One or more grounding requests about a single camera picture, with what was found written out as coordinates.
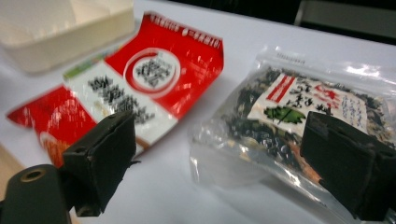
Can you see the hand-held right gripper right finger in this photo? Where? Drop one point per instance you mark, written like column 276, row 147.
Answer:
column 348, row 168

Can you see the red and white snack packet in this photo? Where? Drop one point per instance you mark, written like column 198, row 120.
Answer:
column 190, row 62

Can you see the clear bag of dried seaweed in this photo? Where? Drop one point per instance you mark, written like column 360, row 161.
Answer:
column 249, row 137

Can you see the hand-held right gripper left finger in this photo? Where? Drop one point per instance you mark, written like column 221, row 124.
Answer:
column 102, row 161

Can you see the white plastic box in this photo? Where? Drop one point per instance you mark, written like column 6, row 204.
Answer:
column 56, row 34

